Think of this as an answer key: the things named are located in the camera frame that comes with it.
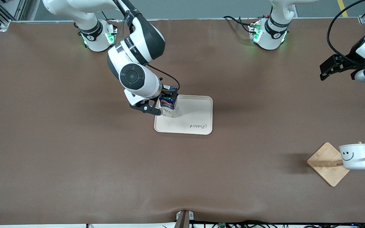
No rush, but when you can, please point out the black arm base cable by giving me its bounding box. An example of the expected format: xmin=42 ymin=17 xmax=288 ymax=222
xmin=223 ymin=16 xmax=256 ymax=34
xmin=100 ymin=11 xmax=120 ymax=23

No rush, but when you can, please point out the black right arm base cable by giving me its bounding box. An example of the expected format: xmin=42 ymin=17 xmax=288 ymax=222
xmin=100 ymin=11 xmax=120 ymax=23

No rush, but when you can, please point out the blue milk carton green cap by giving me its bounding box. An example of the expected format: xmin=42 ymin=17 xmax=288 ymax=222
xmin=159 ymin=84 xmax=180 ymax=118

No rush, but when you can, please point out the black left arm base cable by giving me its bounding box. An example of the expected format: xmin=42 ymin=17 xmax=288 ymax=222
xmin=223 ymin=16 xmax=256 ymax=34

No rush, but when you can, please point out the beige plastic tray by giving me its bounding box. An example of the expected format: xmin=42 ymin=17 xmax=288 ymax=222
xmin=154 ymin=94 xmax=214 ymax=136

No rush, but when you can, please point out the wooden cup rack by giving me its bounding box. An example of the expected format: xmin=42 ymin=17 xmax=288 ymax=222
xmin=307 ymin=141 xmax=365 ymax=187

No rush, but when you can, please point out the white smiley cup black handle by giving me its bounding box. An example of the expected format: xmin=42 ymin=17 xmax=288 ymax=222
xmin=339 ymin=143 xmax=365 ymax=170

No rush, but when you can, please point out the brown table mat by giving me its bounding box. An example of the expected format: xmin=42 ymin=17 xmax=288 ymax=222
xmin=0 ymin=18 xmax=365 ymax=226

